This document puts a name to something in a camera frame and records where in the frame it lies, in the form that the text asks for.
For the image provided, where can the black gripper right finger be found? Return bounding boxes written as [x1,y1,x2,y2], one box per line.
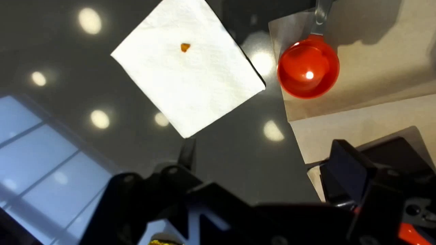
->
[319,134,436,245]

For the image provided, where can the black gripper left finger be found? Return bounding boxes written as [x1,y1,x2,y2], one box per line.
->
[81,140,216,245]

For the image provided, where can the red measuring cup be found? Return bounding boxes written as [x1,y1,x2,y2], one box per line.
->
[277,0,343,100]

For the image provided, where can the brown paper napkin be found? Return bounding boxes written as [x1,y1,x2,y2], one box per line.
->
[289,92,436,201]
[268,0,436,122]

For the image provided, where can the white paper napkin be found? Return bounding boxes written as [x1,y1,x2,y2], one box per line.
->
[110,0,269,140]

